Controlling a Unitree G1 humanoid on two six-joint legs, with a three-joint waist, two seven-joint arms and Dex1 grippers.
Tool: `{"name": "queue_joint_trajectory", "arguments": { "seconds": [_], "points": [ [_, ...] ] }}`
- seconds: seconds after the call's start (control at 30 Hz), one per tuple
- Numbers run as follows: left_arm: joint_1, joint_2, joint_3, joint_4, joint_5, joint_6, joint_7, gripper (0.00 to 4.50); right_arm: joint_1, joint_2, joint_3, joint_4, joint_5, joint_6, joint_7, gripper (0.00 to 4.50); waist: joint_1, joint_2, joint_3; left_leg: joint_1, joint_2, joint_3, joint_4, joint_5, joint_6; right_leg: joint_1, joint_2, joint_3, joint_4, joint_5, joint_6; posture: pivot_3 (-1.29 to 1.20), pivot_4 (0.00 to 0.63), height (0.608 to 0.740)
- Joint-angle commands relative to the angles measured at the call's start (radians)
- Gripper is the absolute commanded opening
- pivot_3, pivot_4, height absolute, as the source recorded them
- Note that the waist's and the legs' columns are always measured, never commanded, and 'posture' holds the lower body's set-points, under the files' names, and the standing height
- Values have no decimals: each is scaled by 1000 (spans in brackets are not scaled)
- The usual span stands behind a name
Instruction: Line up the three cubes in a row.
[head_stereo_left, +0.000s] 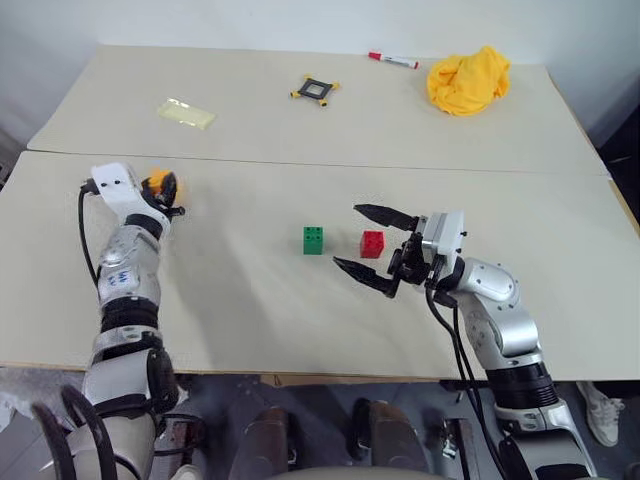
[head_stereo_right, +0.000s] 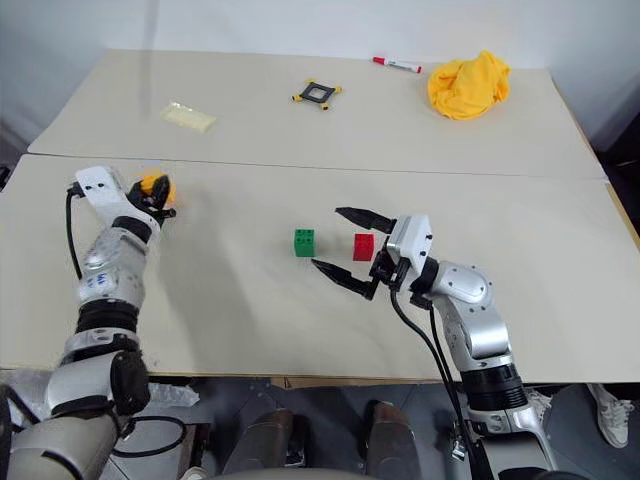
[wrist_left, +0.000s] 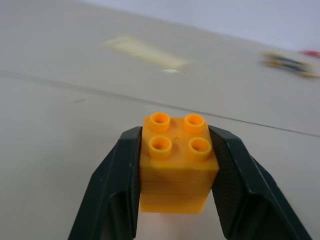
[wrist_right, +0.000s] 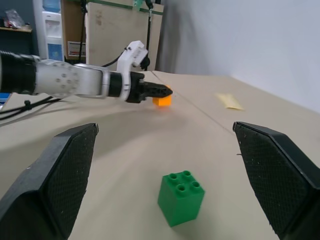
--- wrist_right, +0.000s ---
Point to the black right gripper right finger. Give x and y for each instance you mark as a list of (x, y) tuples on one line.
[(280, 180)]

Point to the blue flat object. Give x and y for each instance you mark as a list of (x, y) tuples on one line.
[(3, 98)]

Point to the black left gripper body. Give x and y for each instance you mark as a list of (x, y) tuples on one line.
[(136, 87)]

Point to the wooden shelf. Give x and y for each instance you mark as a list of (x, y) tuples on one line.
[(15, 37)]

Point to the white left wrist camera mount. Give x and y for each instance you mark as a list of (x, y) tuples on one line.
[(130, 62)]

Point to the blue water bottle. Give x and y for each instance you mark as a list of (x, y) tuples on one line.
[(51, 4)]

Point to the clear plastic bag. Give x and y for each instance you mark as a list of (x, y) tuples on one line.
[(13, 18)]

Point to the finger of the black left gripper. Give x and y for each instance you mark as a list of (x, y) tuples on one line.
[(157, 92), (157, 85)]

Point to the brown cardboard box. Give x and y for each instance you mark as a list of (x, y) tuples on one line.
[(73, 27)]

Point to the black metal stand pole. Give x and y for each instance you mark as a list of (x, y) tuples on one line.
[(149, 35)]

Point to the green toy brick cube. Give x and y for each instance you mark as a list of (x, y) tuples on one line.
[(181, 200)]

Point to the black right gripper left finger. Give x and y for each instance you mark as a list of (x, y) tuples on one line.
[(50, 185)]

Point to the orange toy brick cube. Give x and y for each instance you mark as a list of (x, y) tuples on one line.
[(163, 101)]

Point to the white water dispenser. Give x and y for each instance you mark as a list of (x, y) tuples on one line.
[(51, 35)]

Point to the light wooden board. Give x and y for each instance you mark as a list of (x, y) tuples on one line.
[(112, 32)]

